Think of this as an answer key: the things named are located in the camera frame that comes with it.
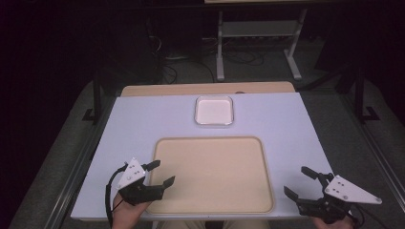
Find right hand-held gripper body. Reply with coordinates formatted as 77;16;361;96
297;173;383;225

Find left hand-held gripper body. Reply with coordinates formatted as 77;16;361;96
116;156;164;206

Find person's left hand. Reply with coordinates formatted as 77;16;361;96
111;193;151;229

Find person's right hand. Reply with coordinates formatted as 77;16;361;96
312;216;358;229

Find beige plastic tray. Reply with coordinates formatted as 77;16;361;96
147;135;276;215

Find white square dish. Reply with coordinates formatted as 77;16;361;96
193;94;235;127

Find black metal stand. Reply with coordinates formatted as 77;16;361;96
353;65;381;124
81;68;103;126

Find wooden table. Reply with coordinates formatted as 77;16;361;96
120;81;296;97

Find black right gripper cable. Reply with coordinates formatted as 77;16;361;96
349;203;385;229

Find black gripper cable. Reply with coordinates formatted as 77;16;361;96
349;203;385;229
105;162;129;229

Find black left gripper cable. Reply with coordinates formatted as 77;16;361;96
105;162;129;229

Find black floor cables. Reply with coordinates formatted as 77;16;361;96
146;18;266;84

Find white metal desk frame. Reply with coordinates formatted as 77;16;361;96
215;9;309;82

